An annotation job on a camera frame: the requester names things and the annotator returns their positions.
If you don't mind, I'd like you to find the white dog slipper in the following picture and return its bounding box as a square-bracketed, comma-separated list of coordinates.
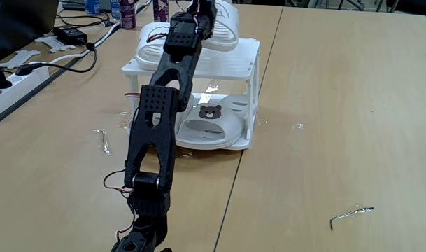
[201, 0, 240, 53]
[135, 22, 191, 71]

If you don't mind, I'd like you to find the grey bear slipper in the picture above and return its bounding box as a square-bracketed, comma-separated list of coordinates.
[173, 94, 250, 151]

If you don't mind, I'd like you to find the white two-tier shoe rack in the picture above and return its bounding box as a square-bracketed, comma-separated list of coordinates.
[120, 34, 262, 151]

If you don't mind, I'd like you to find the purple drink can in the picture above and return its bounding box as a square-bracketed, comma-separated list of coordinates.
[152, 0, 171, 23]
[120, 0, 136, 30]

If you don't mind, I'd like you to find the blue drink can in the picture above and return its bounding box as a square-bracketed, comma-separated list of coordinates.
[84, 0, 101, 15]
[110, 0, 122, 20]

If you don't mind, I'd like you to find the black power adapter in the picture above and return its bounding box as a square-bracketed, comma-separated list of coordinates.
[53, 26, 89, 46]

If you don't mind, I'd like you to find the white flat plastic part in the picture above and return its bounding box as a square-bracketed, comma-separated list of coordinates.
[0, 50, 41, 69]
[35, 36, 76, 54]

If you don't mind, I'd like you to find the black laptop screen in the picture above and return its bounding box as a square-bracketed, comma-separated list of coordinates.
[0, 0, 59, 64]

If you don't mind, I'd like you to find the white power strip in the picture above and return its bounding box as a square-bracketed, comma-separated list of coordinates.
[0, 64, 50, 122]

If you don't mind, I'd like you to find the black power plug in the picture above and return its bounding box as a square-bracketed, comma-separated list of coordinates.
[0, 64, 13, 97]

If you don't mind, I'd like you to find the white cable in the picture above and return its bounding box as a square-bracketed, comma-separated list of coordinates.
[30, 0, 152, 67]

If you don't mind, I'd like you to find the black cable with plug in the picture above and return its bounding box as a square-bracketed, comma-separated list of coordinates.
[15, 41, 99, 76]

